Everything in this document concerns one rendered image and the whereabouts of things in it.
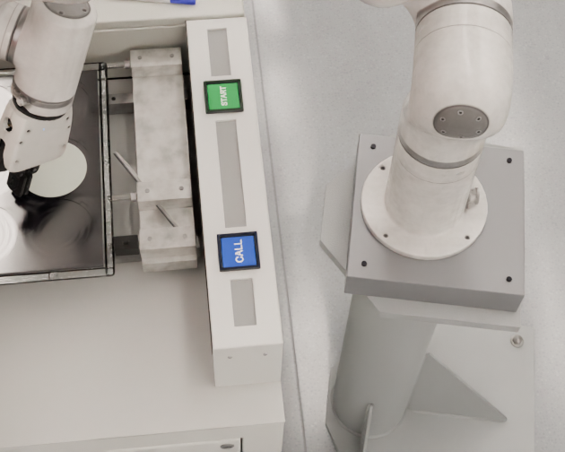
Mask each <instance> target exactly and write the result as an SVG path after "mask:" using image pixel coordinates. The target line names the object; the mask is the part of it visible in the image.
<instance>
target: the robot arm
mask: <svg viewBox="0 0 565 452"><path fill-rule="evenodd" d="M15 1H19V0H0V58H1V59H3V60H5V61H8V62H10V63H12V64H13V65H14V66H15V71H14V75H13V82H12V86H11V94H12V95H13V97H12V98H11V99H10V100H9V101H8V103H7V105H6V107H5V109H4V113H3V115H2V117H1V119H0V172H3V171H7V170H8V171H9V175H8V179H7V182H6V184H7V186H8V187H9V188H10V189H11V190H12V191H13V192H14V193H15V194H16V195H17V196H18V197H20V196H22V195H27V194H28V193H29V189H30V183H31V180H32V177H33V176H32V174H34V173H36V172H37V171H38V170H39V166H40V164H43V163H46V162H48V161H52V160H54V159H56V158H58V157H60V156H61V155H63V154H64V152H65V148H66V146H67V142H68V138H69V134H70V129H71V124H72V115H73V108H72V104H73V101H74V95H75V93H76V89H77V86H78V82H79V80H80V76H81V73H82V69H83V64H84V61H85V58H86V55H87V52H88V48H89V46H90V42H91V36H92V33H93V31H94V27H95V24H96V21H97V16H98V14H97V10H96V8H95V6H94V4H93V3H92V2H91V0H31V4H30V7H29V6H26V5H24V4H19V3H17V2H15ZM360 1H362V2H363V3H364V4H368V5H371V6H374V7H377V8H390V7H394V6H398V5H400V4H402V5H403V6H404V7H405V8H406V9H407V10H408V12H409V13H410V15H411V16H412V18H413V22H414V25H415V38H414V53H413V76H412V85H411V90H410V91H409V93H408V94H407V96H406V97H405V99H404V102H403V106H402V109H401V114H400V119H399V124H398V128H397V133H396V138H395V147H394V151H393V156H390V157H389V158H387V159H385V160H383V161H382V162H380V163H379V165H377V166H376V167H375V168H374V169H373V170H372V171H371V173H370V174H369V175H368V177H367V178H366V180H365V182H364V185H363V189H362V191H361V213H362V216H363V219H364V221H365V223H366V225H367V226H368V228H369V231H370V232H371V233H372V234H373V235H374V237H375V238H376V239H377V240H378V241H379V242H381V243H382V244H383V245H384V246H385V247H387V248H389V249H391V250H392V251H394V252H396V253H398V254H400V255H402V256H407V257H410V258H414V259H421V260H438V259H442V258H447V257H451V256H454V255H456V254H459V253H460V252H462V251H464V250H465V249H467V248H469V247H470V246H471V245H472V244H473V243H474V242H475V241H476V240H477V238H478V237H479V235H480V234H481V232H482V229H483V227H484V224H485V222H486V218H487V213H488V203H487V199H486V194H485V192H484V190H483V188H482V185H481V183H480V181H479V180H478V178H477V177H476V176H475V173H476V170H477V167H478V164H479V161H480V158H481V155H482V150H483V147H484V145H485V141H486V138H488V137H491V136H493V135H495V134H497V133H498V132H499V131H500V130H501V128H502V127H504V125H505V123H506V121H507V118H508V115H509V109H510V104H511V98H512V88H513V9H512V2H511V0H360Z"/></svg>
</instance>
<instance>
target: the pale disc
mask: <svg viewBox="0 0 565 452"><path fill-rule="evenodd" d="M86 170H87V163H86V160H85V157H84V155H83V153H82V152H81V151H80V150H79V149H78V148H77V147H76V146H74V145H72V144H70V143H67V146H66V148H65V152H64V154H63V155H61V156H60V157H58V158H56V159H54V160H52V161H48V162H46V163H43V164H40V166H39V170H38V171H37V172H36V173H34V174H32V176H33V177H32V180H31V183H30V189H29V190H30V191H31V192H32V193H34V194H36V195H38V196H45V197H56V196H63V195H66V194H68V193H70V192H72V191H73V190H75V189H76V188H77V187H78V186H79V185H80V184H81V183H82V181H83V179H84V177H85V174H86Z"/></svg>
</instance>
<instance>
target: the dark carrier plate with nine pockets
mask: <svg viewBox="0 0 565 452"><path fill-rule="evenodd" d="M12 82H13V75H11V76H0V119H1V117H2V115H3V113H4V109H5V107H6V105H7V103H8V101H9V100H10V99H11V98H12V97H13V95H12V94H11V86H12ZM72 108H73V115H72V124H71V129H70V134H69V138H68V143H70V144H72V145H74V146H76V147H77V148H78V149H79V150H80V151H81V152H82V153H83V155H84V157H85V160H86V163H87V170H86V174H85V177H84V179H83V181H82V183H81V184H80V185H79V186H78V187H77V188H76V189H75V190H73V191H72V192H70V193H68V194H66V195H63V196H56V197H45V196H38V195H36V194H34V193H32V192H31V191H30V190H29V193H28V194H27V195H22V196H20V197H18V196H17V195H16V194H15V193H14V192H13V191H12V190H11V189H10V188H9V187H8V186H7V184H6V182H7V179H8V175H9V171H8V170H7V171H3V172H0V275H7V274H28V273H39V272H51V271H62V270H74V269H84V268H95V267H103V266H104V258H103V231H102V204H101V176H100V123H99V96H98V72H97V70H90V71H82V73H81V76H80V80H79V82H78V86H77V89H76V93H75V95H74V101H73V104H72Z"/></svg>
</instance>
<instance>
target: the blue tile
mask: <svg viewBox="0 0 565 452"><path fill-rule="evenodd" d="M221 246H222V266H223V267H233V266H243V265H256V251H255V241H254V236H244V237H233V238H221Z"/></svg>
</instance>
